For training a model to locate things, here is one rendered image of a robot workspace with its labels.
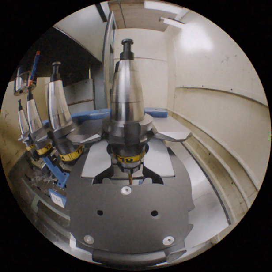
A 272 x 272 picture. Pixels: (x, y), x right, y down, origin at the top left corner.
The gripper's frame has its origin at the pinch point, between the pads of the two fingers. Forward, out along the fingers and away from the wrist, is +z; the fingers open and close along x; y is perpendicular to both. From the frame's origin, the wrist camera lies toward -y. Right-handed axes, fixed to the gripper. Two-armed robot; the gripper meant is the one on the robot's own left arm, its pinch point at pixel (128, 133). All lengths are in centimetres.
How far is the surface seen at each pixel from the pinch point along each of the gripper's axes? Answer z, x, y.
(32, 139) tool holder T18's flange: -3.7, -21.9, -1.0
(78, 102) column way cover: 51, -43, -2
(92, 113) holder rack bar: 2.3, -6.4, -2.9
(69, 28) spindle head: 10.1, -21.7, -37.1
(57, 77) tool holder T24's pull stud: -1.5, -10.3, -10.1
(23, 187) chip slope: -25, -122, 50
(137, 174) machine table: 12.5, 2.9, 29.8
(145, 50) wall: 93, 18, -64
